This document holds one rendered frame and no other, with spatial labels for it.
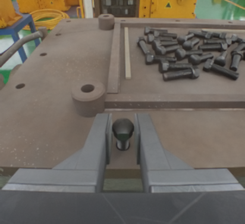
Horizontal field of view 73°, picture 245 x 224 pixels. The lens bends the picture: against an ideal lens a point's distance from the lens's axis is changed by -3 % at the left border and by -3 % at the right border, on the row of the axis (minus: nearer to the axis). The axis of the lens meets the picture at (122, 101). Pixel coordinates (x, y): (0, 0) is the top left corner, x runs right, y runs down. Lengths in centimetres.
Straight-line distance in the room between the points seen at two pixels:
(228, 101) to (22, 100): 26
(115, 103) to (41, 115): 9
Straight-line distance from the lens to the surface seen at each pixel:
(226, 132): 22
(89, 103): 19
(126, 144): 17
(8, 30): 333
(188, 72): 27
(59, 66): 32
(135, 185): 20
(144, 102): 21
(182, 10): 292
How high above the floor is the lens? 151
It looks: 42 degrees down
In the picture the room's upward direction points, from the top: straight up
